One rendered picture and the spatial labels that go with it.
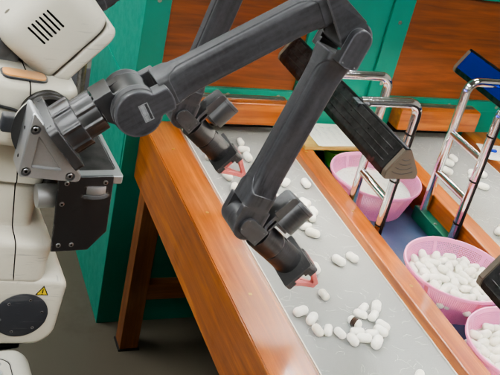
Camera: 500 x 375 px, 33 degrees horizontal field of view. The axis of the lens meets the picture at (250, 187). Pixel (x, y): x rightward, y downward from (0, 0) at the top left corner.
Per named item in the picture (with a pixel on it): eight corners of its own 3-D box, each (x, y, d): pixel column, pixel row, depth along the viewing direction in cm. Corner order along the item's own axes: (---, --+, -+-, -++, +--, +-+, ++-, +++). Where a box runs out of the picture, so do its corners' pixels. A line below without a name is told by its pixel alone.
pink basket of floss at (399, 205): (395, 239, 226) (405, 210, 221) (307, 201, 234) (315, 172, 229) (423, 204, 247) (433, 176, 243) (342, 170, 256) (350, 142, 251)
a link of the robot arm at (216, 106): (162, 103, 189) (172, 118, 182) (199, 68, 188) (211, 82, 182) (194, 135, 196) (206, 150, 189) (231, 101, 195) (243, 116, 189)
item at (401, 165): (383, 179, 173) (393, 149, 169) (277, 59, 222) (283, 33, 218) (416, 179, 176) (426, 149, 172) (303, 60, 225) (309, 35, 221)
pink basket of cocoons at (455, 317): (456, 347, 190) (470, 315, 185) (371, 282, 205) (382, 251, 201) (518, 314, 207) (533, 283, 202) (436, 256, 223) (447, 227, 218)
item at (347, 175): (350, 222, 227) (356, 204, 224) (318, 180, 245) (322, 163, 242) (420, 221, 236) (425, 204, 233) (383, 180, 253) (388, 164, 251)
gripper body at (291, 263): (296, 239, 167) (275, 219, 162) (316, 269, 159) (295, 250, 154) (271, 260, 167) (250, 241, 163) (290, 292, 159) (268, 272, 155)
